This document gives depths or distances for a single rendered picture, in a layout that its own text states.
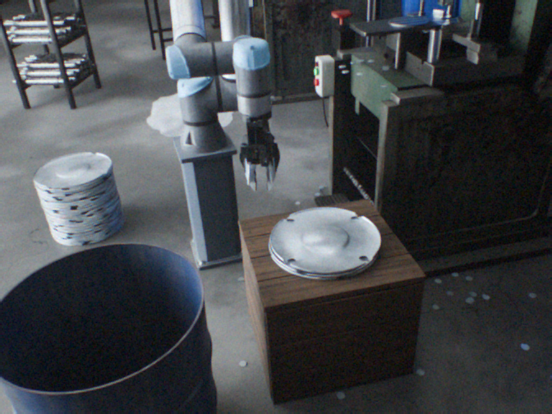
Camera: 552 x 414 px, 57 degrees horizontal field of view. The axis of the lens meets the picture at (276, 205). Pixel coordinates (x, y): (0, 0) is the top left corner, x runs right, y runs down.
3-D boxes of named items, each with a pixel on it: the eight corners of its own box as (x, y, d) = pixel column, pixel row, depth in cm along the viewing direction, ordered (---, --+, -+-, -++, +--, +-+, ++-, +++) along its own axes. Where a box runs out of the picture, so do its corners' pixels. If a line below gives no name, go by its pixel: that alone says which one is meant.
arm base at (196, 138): (184, 156, 163) (180, 127, 158) (177, 138, 175) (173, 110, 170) (231, 148, 166) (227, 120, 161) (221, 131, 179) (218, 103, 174)
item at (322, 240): (402, 236, 135) (402, 233, 134) (331, 290, 118) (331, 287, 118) (319, 199, 153) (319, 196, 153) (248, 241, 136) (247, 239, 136)
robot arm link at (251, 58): (266, 34, 111) (272, 44, 104) (269, 84, 117) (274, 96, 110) (230, 38, 111) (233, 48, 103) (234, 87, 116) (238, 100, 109)
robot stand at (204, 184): (198, 271, 185) (180, 159, 161) (190, 242, 200) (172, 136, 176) (248, 259, 189) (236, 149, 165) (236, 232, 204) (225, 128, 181)
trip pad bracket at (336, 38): (339, 82, 195) (340, 29, 185) (331, 75, 203) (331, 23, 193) (354, 80, 196) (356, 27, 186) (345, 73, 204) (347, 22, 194)
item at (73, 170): (83, 192, 185) (83, 190, 185) (17, 184, 193) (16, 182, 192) (125, 157, 208) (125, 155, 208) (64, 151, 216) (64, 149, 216)
